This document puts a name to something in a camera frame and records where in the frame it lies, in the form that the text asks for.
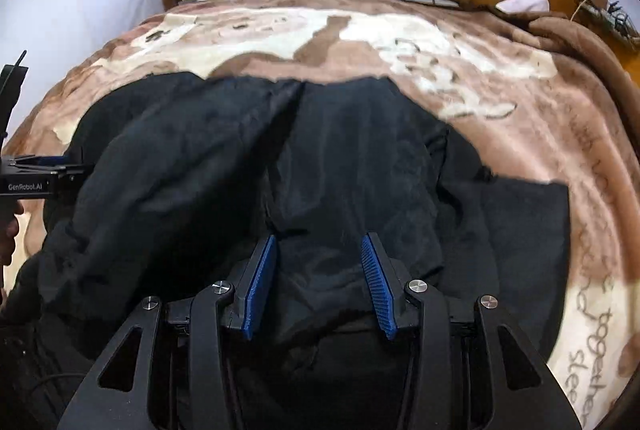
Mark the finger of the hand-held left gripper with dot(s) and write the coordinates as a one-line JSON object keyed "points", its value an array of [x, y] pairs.
{"points": [[55, 162]]}

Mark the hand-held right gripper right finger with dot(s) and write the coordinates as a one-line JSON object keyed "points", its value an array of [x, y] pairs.
{"points": [[377, 290]]}

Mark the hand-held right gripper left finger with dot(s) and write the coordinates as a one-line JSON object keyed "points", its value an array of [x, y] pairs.
{"points": [[260, 290]]}

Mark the black puffer jacket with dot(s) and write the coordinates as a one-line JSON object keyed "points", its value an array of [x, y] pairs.
{"points": [[350, 159]]}

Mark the person's left hand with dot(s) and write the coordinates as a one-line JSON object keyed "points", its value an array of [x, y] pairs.
{"points": [[6, 245]]}

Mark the brown printed fleece blanket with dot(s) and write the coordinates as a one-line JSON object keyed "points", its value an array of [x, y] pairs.
{"points": [[500, 74]]}

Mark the wooden headboard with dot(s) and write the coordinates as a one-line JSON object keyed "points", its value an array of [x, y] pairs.
{"points": [[630, 64]]}

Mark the power strip with plugs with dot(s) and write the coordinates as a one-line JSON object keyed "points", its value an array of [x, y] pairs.
{"points": [[612, 17]]}

